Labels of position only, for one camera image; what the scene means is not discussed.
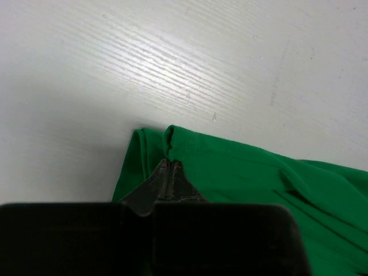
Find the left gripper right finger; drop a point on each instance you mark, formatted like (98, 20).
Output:
(182, 190)

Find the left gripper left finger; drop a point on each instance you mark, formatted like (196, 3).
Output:
(141, 200)

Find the green t shirt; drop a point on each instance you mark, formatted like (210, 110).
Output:
(328, 201)

